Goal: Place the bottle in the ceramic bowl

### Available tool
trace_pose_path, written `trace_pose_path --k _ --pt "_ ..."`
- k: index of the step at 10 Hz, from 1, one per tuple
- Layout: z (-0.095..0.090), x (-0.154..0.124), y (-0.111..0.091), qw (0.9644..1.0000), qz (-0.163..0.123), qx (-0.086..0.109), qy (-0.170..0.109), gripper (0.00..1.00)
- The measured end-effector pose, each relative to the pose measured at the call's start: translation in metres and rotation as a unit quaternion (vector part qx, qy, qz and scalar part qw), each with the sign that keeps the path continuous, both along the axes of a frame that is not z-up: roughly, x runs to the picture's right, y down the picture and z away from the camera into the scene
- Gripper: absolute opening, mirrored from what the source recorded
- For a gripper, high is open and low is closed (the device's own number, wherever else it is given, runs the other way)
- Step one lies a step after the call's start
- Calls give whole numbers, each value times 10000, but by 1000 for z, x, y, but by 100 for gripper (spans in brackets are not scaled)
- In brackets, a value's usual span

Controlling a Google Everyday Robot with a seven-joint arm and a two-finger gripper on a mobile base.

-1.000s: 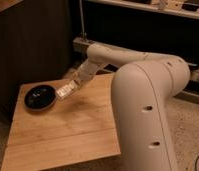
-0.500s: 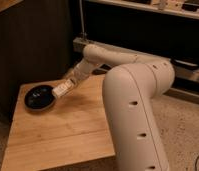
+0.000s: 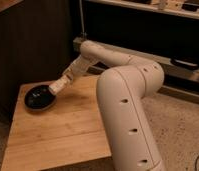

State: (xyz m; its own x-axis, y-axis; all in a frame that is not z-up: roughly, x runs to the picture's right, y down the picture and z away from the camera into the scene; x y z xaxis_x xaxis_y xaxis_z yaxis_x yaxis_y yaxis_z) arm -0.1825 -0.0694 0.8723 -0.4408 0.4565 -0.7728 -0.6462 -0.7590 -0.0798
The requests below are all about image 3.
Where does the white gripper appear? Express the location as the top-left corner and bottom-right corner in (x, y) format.
(62, 56), (90, 84)

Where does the white plastic bottle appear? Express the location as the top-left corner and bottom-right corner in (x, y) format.
(49, 75), (71, 95)

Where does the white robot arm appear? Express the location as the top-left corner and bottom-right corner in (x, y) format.
(63, 41), (166, 171)

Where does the black ceramic bowl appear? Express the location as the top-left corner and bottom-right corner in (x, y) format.
(24, 85), (56, 110)

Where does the metal vertical pole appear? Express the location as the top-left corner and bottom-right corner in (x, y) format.
(79, 0), (87, 39)

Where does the wooden table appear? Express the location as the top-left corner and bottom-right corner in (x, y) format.
(1, 76), (110, 171)

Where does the grey metal shelf beam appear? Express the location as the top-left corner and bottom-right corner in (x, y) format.
(73, 37), (199, 83)

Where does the upper wooden shelf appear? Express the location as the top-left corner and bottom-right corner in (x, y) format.
(86, 0), (199, 20)

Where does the black handle object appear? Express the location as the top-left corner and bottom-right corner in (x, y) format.
(170, 58), (199, 70)

